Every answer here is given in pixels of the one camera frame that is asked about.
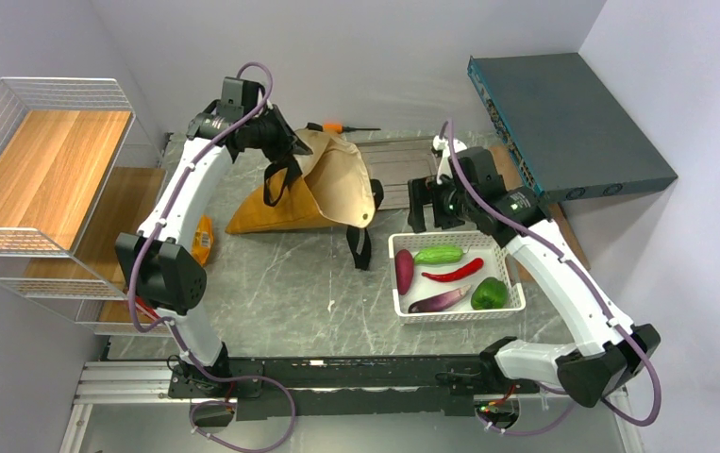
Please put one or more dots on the silver metal tray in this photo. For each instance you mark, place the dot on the silver metal tray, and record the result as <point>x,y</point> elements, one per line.
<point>396,161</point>

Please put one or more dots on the white plastic basket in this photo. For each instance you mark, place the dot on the white plastic basket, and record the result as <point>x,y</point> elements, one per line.
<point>498,263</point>

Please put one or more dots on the purple eggplant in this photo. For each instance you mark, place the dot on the purple eggplant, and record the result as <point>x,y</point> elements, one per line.
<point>439,302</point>

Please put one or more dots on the green bitter gourd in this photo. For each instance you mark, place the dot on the green bitter gourd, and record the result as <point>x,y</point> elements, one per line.
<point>438,255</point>

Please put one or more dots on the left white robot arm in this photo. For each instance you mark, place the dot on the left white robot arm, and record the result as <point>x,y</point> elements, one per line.
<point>157,259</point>

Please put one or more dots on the orange handled screwdriver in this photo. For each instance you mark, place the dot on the orange handled screwdriver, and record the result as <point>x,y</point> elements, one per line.
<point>338,128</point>

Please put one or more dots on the dark network switch box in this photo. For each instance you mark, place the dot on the dark network switch box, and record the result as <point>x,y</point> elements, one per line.
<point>566,134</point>

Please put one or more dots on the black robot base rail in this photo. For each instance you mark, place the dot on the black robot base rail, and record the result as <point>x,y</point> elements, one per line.
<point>261,388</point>

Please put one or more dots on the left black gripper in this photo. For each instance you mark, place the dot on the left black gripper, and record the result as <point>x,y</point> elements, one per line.
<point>288,144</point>

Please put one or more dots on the green bell pepper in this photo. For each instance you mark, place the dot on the green bell pepper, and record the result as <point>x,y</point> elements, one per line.
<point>490,294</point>

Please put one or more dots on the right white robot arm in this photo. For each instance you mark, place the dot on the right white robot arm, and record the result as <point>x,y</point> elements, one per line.
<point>607,349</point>

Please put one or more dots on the yellow snack packet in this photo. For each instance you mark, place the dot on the yellow snack packet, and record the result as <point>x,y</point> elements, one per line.
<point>202,240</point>

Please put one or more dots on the red chili pepper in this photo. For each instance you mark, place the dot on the red chili pepper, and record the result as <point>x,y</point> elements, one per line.
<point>465,271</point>

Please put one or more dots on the purple sweet potato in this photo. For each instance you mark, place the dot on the purple sweet potato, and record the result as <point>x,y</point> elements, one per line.
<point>404,270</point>

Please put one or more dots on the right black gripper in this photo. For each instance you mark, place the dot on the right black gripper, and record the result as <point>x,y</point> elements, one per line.
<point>421,193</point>

